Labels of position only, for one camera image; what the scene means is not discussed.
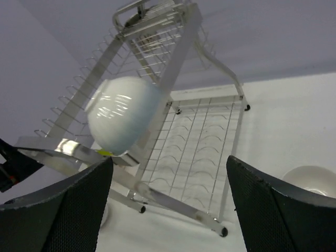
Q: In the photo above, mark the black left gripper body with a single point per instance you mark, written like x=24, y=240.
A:
x=17, y=166

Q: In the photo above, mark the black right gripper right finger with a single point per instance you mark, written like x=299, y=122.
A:
x=277, y=216

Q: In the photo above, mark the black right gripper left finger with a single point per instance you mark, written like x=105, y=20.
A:
x=65, y=216

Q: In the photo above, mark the large white bowl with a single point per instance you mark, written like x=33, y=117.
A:
x=120, y=111
x=106, y=216

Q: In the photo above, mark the small white bowl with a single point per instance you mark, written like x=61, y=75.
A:
x=315, y=179

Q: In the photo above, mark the green bowl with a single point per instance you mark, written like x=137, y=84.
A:
x=104, y=152

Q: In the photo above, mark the stainless steel dish rack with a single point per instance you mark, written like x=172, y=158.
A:
x=179, y=161

